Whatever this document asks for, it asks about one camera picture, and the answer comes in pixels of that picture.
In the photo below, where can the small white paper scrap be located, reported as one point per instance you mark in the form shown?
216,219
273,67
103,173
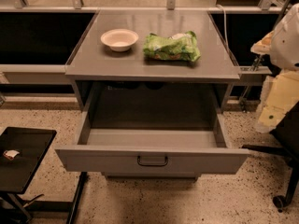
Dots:
11,154

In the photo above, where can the black side table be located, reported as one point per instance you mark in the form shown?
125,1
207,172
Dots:
33,144

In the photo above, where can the grey drawer cabinet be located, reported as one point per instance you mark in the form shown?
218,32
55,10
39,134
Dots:
151,84

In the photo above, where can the white round bowl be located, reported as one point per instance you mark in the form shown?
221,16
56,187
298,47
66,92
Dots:
119,40

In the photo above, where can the metal diagonal rod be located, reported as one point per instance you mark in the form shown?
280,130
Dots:
253,78

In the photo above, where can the green crumpled chip bag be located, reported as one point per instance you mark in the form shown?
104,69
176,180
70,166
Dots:
178,47

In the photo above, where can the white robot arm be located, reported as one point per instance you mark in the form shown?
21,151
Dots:
280,93

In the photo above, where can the grey top drawer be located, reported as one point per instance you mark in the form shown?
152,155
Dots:
175,131

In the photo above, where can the black robot base with casters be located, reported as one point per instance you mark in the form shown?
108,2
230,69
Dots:
287,134

